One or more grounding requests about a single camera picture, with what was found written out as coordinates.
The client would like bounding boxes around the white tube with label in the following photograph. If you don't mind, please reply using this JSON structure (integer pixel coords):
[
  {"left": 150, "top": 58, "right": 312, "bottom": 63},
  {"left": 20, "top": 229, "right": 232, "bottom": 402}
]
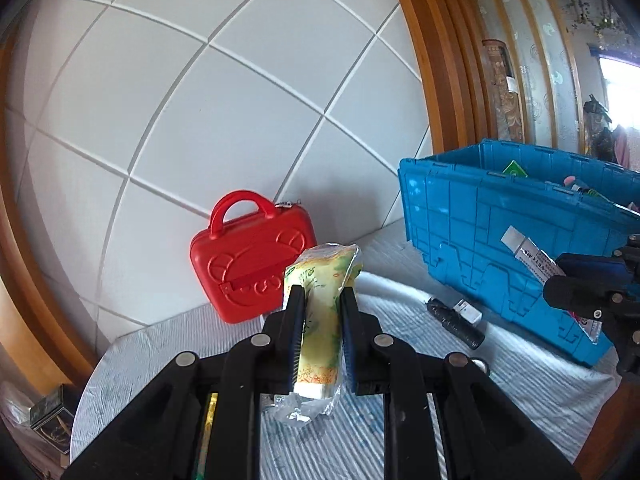
[{"left": 501, "top": 226, "right": 602, "bottom": 344}]

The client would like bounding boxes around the small white medicine box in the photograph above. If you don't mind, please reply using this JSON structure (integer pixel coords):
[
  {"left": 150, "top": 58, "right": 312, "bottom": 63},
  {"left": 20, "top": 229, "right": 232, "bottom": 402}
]
[{"left": 454, "top": 299, "right": 483, "bottom": 326}]

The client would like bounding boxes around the yellow green tube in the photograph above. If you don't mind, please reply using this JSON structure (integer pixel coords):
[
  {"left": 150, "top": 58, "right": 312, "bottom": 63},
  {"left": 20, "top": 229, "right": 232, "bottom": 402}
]
[{"left": 272, "top": 244, "right": 362, "bottom": 428}]

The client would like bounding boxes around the patterned white bed cover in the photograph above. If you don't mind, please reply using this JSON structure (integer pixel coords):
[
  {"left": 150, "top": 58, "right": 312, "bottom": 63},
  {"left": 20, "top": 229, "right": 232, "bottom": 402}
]
[{"left": 66, "top": 222, "right": 620, "bottom": 479}]

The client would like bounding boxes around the dark box beside bed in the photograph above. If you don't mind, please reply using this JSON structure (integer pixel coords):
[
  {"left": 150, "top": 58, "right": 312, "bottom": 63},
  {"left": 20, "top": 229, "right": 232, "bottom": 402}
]
[{"left": 29, "top": 385, "right": 79, "bottom": 455}]

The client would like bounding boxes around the black cylindrical bottle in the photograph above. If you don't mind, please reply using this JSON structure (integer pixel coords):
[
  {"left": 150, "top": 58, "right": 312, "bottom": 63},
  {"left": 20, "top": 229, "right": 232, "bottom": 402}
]
[{"left": 426, "top": 297, "right": 485, "bottom": 350}]

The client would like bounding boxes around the blue plastic crate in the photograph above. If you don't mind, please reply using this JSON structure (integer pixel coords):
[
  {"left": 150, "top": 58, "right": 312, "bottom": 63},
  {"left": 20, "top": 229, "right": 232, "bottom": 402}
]
[{"left": 398, "top": 140, "right": 639, "bottom": 366}]

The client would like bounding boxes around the red bear carry case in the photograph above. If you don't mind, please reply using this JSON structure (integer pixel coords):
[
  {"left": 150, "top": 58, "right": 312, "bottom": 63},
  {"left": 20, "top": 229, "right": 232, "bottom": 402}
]
[{"left": 189, "top": 190, "right": 317, "bottom": 324}]

